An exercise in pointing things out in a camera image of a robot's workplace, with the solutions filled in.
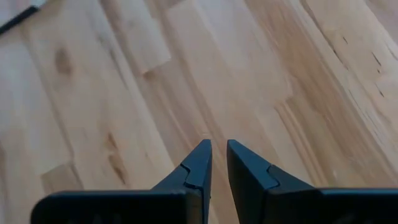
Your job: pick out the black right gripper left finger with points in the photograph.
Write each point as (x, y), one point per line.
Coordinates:
(196, 174)

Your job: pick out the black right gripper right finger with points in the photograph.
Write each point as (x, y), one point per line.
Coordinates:
(248, 177)

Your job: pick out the long black silver-ferrule brush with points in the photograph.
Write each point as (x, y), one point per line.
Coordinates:
(18, 19)

